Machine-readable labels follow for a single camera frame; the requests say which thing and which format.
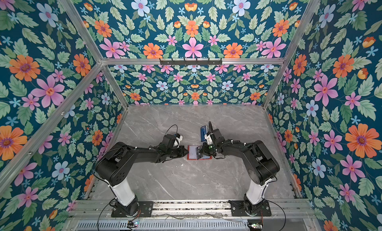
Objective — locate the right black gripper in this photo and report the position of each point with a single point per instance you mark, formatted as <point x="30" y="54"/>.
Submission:
<point x="207" y="150"/>

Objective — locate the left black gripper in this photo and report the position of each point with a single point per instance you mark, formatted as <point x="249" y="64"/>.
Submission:
<point x="181" y="149"/>

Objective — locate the red card holder wallet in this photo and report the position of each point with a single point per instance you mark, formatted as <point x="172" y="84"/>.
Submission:
<point x="192" y="153"/>

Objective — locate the grey VIP card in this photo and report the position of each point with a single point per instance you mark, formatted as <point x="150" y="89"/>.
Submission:
<point x="199" y="152"/>

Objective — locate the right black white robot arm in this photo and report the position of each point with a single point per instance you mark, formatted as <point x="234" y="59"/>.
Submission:
<point x="260" y="165"/>

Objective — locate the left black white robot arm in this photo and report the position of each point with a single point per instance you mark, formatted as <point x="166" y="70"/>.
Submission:
<point x="114" y="167"/>

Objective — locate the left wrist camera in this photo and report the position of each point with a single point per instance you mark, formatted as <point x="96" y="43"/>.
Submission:
<point x="174" y="140"/>

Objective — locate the aluminium front rail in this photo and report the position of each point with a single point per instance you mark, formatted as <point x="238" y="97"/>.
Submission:
<point x="227" y="209"/>

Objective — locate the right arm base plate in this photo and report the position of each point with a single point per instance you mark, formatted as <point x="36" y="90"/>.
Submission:
<point x="246" y="209"/>

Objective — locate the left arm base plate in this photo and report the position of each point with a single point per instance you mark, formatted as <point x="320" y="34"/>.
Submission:
<point x="140" y="209"/>

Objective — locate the white perforated cable tray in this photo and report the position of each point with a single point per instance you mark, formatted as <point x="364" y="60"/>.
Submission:
<point x="163" y="225"/>

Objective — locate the black hook rail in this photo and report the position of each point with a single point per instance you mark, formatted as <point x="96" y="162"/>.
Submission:
<point x="186" y="62"/>

